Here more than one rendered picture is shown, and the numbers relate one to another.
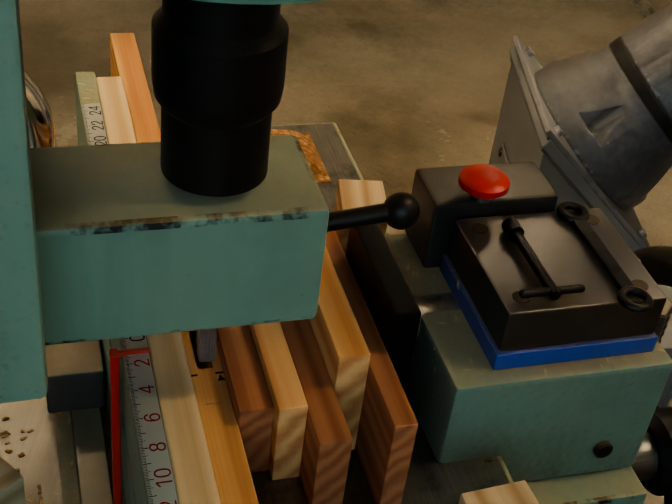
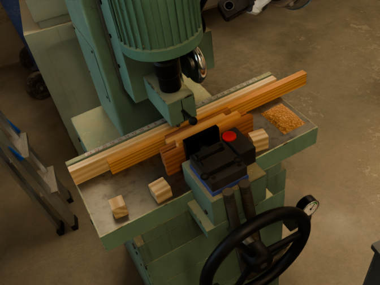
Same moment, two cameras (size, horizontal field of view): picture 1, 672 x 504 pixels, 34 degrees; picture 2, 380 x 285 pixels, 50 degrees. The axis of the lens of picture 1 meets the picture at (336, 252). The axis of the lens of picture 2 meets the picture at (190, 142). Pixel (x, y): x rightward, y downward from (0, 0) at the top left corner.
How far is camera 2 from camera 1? 0.87 m
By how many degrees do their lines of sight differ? 64
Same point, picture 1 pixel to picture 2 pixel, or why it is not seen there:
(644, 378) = (207, 199)
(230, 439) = (160, 138)
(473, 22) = not seen: outside the picture
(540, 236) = (224, 156)
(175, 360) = not seen: hidden behind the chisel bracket
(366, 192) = (260, 134)
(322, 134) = (307, 126)
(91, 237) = (147, 82)
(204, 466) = (148, 135)
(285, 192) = (169, 98)
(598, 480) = (206, 220)
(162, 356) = not seen: hidden behind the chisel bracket
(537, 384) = (191, 177)
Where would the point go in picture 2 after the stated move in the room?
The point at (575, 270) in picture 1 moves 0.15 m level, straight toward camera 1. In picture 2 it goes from (212, 164) to (143, 164)
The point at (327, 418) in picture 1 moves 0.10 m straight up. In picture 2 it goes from (166, 147) to (159, 115)
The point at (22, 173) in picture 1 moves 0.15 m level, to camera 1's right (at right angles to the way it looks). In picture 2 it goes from (124, 62) to (126, 101)
